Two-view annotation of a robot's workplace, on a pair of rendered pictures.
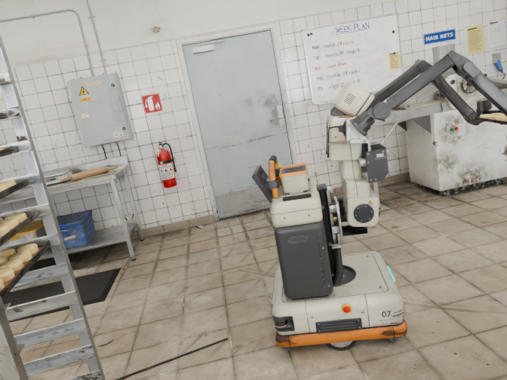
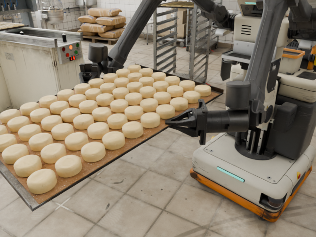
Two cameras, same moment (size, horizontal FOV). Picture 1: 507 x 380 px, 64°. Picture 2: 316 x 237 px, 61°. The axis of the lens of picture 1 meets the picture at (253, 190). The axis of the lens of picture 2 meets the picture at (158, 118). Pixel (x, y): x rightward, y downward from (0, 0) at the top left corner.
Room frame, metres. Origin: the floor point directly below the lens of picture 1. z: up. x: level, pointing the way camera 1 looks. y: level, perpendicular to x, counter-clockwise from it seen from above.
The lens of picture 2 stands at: (2.48, -1.99, 1.32)
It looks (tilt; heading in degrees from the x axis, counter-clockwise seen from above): 28 degrees down; 125
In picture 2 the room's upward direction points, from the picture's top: straight up
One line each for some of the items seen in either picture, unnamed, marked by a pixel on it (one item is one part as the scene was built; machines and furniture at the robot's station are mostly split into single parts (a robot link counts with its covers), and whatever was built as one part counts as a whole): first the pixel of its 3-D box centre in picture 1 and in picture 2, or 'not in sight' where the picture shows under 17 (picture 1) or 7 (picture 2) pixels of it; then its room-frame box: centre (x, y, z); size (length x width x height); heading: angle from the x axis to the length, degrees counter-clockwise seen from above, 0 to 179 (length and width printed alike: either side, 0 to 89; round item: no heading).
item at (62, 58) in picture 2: not in sight; (69, 52); (0.61, -0.58, 0.77); 0.24 x 0.04 x 0.14; 98
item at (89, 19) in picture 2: not in sight; (94, 18); (-2.61, 2.68, 0.47); 0.72 x 0.42 x 0.17; 95
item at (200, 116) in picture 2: not in sight; (183, 119); (2.19, -1.46, 1.00); 0.09 x 0.07 x 0.07; 36
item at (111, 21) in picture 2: not in sight; (112, 19); (-2.07, 2.70, 0.47); 0.72 x 0.42 x 0.17; 100
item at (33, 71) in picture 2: not in sight; (45, 82); (0.25, -0.63, 0.45); 0.70 x 0.34 x 0.90; 8
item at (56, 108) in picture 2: not in sight; (59, 107); (1.86, -1.59, 0.99); 0.05 x 0.05 x 0.02
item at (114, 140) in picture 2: not in sight; (114, 140); (2.11, -1.63, 0.99); 0.05 x 0.05 x 0.02
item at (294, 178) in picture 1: (295, 178); (280, 59); (2.16, -0.23, 0.87); 0.23 x 0.15 x 0.11; 171
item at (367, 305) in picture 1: (333, 294); (252, 161); (2.15, -0.34, 0.16); 0.67 x 0.64 x 0.25; 81
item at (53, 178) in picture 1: (53, 178); not in sight; (4.09, 1.94, 0.92); 0.32 x 0.30 x 0.09; 12
